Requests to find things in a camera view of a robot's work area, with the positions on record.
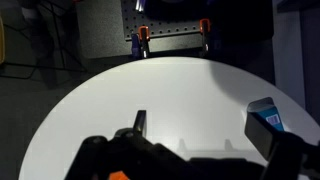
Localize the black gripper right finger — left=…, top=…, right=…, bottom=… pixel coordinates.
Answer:
left=244, top=111, right=285, bottom=165

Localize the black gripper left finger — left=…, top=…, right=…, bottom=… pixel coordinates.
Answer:
left=132, top=109, right=148, bottom=138

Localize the purple clamp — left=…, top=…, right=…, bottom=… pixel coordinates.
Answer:
left=130, top=33, right=141, bottom=61

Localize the orange and black clamp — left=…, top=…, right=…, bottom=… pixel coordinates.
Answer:
left=198, top=18, right=212, bottom=57
left=137, top=25, right=151, bottom=60

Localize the grey perforated mounting board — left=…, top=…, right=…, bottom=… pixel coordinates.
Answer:
left=121, top=0, right=214, bottom=43

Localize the grey base plate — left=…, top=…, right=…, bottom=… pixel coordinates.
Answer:
left=75, top=0, right=209, bottom=60

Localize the black cable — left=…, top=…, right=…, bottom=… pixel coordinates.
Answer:
left=0, top=6, right=88, bottom=81

